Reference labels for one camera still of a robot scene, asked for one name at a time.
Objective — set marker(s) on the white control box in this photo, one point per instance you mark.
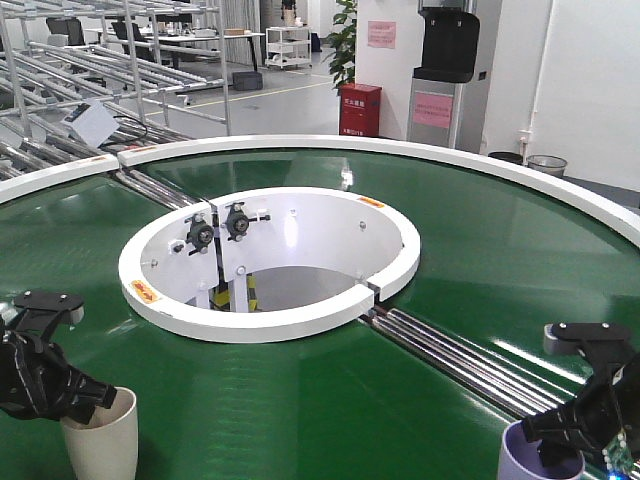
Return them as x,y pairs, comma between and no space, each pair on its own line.
91,123

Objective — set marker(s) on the green conveyor belt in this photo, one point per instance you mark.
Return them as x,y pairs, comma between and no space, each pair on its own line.
499,261

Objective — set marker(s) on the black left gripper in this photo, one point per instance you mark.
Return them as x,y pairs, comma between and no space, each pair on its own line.
34,382

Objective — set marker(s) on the white shelf cart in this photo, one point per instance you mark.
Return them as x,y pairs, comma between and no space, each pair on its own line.
288,47

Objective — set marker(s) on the steel conveyor rollers front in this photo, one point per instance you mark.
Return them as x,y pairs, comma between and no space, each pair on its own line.
512,388

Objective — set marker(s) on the beige plastic cup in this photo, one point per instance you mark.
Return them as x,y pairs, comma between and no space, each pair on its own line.
107,447

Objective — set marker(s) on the purple plastic cup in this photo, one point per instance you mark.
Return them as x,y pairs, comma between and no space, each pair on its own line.
519,459

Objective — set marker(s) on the pink wall notice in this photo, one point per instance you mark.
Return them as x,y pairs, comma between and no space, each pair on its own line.
381,34

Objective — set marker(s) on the steel roller rack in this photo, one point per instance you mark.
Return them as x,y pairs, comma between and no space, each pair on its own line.
42,77

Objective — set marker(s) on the white outer conveyor rim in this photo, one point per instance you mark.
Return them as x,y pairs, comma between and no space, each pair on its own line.
614,216

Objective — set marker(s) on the steel conveyor rollers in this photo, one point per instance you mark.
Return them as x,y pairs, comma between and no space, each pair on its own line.
512,388
153,189

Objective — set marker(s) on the green potted plant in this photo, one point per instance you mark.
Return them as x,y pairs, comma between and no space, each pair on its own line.
342,63

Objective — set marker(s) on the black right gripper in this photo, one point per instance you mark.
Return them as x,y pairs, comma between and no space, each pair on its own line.
605,407

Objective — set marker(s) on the red fire extinguisher cabinet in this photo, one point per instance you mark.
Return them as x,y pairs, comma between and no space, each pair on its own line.
359,110

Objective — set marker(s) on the black water dispenser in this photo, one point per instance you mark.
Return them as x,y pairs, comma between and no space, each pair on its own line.
449,51

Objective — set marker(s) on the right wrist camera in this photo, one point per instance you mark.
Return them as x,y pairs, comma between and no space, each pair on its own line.
605,346

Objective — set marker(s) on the steel conveyor rollers back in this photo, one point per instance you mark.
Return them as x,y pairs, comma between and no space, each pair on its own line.
153,189

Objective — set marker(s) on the wire mesh waste bin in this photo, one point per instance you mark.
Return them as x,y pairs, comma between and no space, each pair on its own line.
548,164

